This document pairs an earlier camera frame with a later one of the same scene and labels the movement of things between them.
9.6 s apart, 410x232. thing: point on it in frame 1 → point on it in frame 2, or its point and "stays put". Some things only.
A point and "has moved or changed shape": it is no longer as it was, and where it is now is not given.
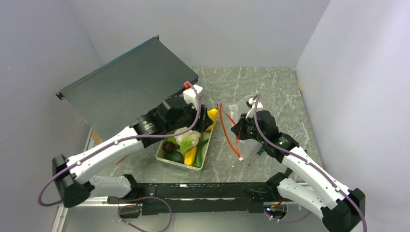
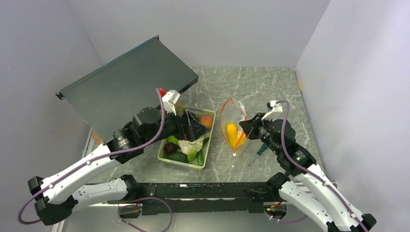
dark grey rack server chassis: (111, 98) stays put
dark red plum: (168, 147) stays put
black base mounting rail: (197, 196) stays put
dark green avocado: (174, 156) stays put
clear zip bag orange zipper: (229, 114) has moved or changed shape
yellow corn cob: (190, 156) → (232, 133)
